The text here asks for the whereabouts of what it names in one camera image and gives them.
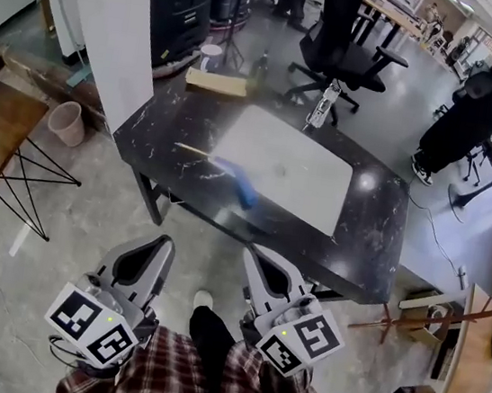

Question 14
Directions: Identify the black office chair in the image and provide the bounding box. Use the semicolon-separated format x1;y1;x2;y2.
281;0;419;136

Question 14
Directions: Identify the blue squeegee with wooden handle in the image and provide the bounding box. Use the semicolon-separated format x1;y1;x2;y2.
165;140;264;212

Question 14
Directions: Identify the white cable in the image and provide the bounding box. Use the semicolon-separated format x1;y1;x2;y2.
398;193;479;281

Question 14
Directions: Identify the black tripod stand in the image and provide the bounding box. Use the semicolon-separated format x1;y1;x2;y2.
213;0;255;68

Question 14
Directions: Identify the open white box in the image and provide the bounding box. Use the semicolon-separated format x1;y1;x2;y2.
392;284;466;350

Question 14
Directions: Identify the person's plaid shirt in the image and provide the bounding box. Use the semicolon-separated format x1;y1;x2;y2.
44;309;355;393

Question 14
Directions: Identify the wooden desk with black legs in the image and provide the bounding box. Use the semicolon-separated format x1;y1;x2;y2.
351;0;440;58

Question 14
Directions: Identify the wooden coat rack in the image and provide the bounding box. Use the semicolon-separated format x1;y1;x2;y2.
345;280;492;361

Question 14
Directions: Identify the silver laptop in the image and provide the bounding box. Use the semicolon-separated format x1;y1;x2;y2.
203;99;362;240

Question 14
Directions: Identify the person's white shoe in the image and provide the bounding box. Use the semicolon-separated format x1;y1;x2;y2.
192;289;216;313

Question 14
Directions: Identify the white mug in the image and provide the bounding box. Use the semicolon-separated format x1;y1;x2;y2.
196;42;226;75

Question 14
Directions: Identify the person's black trouser leg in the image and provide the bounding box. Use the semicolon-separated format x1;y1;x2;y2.
178;302;242;393

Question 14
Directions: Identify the black cabinet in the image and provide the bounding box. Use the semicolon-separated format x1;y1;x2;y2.
135;0;217;76

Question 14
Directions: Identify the pink waste bin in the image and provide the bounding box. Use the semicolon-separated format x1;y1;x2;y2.
44;97;90;150

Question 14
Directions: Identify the flat cardboard box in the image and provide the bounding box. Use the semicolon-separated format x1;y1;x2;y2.
183;66;251;100

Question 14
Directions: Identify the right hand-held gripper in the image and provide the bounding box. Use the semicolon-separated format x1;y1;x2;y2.
226;243;357;385

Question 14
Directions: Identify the light wooden board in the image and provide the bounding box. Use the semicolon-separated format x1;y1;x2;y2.
428;279;492;393

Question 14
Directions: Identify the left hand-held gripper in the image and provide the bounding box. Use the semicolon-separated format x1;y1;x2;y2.
38;219;179;380

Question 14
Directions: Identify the white handheld device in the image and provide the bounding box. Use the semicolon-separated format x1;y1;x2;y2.
304;80;344;136

